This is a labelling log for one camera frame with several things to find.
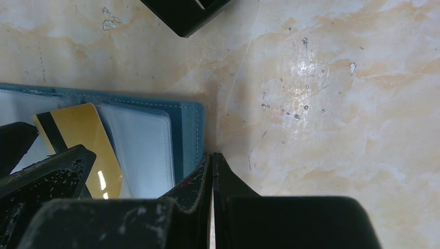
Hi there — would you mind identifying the black card box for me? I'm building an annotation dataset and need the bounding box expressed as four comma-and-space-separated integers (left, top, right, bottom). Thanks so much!
141, 0, 231, 38

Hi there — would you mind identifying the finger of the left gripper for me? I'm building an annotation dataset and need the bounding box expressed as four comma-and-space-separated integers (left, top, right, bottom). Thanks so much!
1, 122, 39, 178

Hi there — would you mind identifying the blue card holder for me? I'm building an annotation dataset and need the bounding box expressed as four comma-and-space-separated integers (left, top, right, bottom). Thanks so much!
1, 84, 204, 199

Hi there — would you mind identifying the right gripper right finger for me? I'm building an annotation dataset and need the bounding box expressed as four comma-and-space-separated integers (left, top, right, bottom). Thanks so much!
212, 153, 380, 248

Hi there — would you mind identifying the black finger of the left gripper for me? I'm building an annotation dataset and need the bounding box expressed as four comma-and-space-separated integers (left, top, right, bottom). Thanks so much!
1, 145, 97, 248

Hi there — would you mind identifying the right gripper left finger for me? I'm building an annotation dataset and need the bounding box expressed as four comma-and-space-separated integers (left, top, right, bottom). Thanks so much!
18, 155, 212, 248

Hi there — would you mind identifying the gold card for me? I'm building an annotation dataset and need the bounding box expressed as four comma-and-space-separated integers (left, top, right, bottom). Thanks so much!
32, 103, 123, 199

